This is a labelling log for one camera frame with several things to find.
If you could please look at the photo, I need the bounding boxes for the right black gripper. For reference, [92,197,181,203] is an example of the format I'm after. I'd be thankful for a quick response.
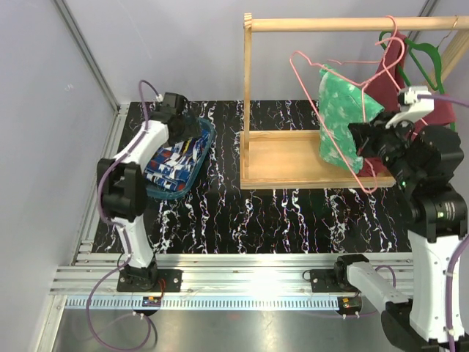
[350,110,420,187]

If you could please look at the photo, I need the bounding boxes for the blue patterned trousers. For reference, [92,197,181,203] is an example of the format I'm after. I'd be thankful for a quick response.
[144,136,208,191]

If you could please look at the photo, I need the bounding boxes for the green white trousers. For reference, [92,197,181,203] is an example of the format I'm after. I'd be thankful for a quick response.
[318,66,385,174]

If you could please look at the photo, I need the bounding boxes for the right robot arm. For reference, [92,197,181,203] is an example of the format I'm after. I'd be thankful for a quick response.
[332,112,468,351]

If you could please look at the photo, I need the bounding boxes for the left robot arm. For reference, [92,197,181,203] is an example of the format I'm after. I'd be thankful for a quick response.
[97,106,201,291]

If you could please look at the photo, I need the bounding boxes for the green plastic hanger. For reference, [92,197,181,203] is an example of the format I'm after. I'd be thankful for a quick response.
[378,30,457,133]

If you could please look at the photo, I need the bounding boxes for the maroon tank top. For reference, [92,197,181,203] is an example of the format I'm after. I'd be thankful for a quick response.
[357,33,457,177]

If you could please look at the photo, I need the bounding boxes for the teal plastic basket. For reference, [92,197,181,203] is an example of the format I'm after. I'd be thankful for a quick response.
[144,118,215,200]

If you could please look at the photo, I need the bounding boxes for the wooden clothes rack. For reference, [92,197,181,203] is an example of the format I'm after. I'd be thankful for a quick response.
[240,13,468,189]

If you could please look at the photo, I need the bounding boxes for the black marble pattern mat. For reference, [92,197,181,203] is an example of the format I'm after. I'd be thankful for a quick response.
[91,100,413,254]

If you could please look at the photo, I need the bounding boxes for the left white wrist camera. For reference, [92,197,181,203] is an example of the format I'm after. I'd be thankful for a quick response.
[156,92,188,114]

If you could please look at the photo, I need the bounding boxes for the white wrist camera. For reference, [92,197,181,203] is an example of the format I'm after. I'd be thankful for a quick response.
[156,92,188,114]
[385,86,435,129]

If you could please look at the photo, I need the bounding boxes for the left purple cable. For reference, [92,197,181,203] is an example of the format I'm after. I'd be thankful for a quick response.
[84,79,162,349]

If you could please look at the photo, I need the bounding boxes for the purple cable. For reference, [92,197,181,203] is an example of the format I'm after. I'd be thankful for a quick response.
[417,93,469,352]
[84,79,162,349]

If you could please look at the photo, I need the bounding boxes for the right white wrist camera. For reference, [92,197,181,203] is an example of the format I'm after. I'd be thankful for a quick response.
[385,86,435,129]

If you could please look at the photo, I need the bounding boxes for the aluminium corner post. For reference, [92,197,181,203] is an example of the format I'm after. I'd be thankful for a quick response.
[52,0,121,158]

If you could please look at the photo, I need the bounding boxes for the copper wire hanger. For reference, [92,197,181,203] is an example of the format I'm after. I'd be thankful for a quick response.
[437,15,459,49]

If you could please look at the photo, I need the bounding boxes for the aluminium mounting rail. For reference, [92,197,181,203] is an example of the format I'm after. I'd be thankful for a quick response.
[47,252,451,312]

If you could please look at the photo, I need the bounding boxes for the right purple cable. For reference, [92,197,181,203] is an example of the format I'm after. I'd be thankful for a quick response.
[417,93,469,352]

